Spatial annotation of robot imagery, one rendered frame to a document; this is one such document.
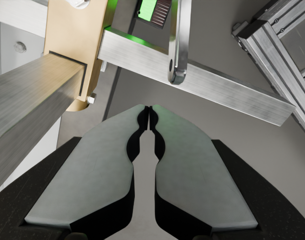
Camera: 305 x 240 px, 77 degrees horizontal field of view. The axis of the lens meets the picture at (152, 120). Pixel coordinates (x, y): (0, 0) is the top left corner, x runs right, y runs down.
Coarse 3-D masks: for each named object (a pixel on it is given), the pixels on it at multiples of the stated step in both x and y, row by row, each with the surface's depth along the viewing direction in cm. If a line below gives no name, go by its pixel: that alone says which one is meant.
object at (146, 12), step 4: (144, 0) 27; (148, 0) 27; (152, 0) 27; (144, 4) 28; (148, 4) 28; (152, 4) 28; (144, 8) 28; (148, 8) 28; (152, 8) 28; (144, 12) 28; (148, 12) 28; (140, 16) 28; (144, 16) 28; (148, 16) 28; (148, 20) 29
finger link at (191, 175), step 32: (160, 128) 9; (192, 128) 9; (160, 160) 7; (192, 160) 7; (160, 192) 6; (192, 192) 6; (224, 192) 6; (160, 224) 6; (192, 224) 5; (224, 224) 5; (256, 224) 5
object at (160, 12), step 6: (162, 0) 27; (168, 0) 27; (156, 6) 28; (162, 6) 28; (168, 6) 28; (156, 12) 28; (162, 12) 28; (156, 18) 28; (162, 18) 28; (162, 24) 29
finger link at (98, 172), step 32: (96, 128) 9; (128, 128) 9; (96, 160) 7; (128, 160) 7; (64, 192) 6; (96, 192) 6; (128, 192) 6; (32, 224) 5; (64, 224) 5; (96, 224) 6; (128, 224) 7
